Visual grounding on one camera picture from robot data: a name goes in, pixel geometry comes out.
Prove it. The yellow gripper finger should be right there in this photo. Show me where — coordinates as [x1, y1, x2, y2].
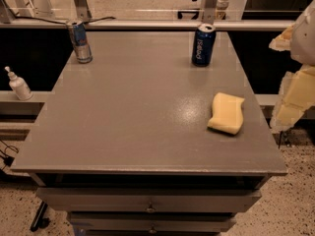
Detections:
[269, 25, 293, 51]
[270, 65, 315, 134]

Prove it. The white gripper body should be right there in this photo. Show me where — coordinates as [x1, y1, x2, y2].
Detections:
[290, 0, 315, 65]

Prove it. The yellow sponge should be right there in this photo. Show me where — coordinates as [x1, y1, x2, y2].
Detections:
[208, 92, 244, 135]

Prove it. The blue pepsi can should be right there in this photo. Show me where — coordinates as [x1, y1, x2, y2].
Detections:
[192, 24, 217, 67]

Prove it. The red bull can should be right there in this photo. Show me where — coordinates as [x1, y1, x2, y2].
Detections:
[66, 20, 93, 64]

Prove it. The grey lower drawer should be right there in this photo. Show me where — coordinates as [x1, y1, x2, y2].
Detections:
[68, 212, 235, 233]

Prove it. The grey drawer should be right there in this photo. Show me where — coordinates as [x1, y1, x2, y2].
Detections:
[68, 212, 235, 233]
[36, 188, 261, 213]

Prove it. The white pump bottle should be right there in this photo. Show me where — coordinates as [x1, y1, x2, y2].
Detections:
[5, 66, 32, 100]

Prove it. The grey upper drawer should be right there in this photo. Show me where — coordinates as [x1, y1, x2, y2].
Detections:
[36, 188, 261, 213]

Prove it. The black table leg foot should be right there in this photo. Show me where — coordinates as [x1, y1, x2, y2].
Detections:
[30, 202, 50, 232]

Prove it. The black cable on shelf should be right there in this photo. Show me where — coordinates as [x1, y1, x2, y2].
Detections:
[13, 15, 116, 26]

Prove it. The black cable on floor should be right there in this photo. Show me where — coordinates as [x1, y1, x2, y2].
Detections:
[0, 140, 20, 172]

